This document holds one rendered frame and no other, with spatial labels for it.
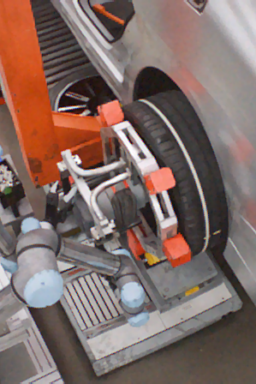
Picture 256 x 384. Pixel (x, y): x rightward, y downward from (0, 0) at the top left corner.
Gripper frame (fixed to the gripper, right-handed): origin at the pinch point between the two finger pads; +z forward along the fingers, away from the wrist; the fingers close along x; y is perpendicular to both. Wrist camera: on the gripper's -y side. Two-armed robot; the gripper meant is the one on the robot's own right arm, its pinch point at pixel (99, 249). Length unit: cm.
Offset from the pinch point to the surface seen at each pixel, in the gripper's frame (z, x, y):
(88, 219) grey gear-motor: 43, -9, -43
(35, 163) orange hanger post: 61, 7, -12
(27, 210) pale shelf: 58, 17, -38
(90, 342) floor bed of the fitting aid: -4, 16, -75
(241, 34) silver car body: -8, -47, 88
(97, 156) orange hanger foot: 63, -23, -25
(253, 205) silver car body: -30, -42, 39
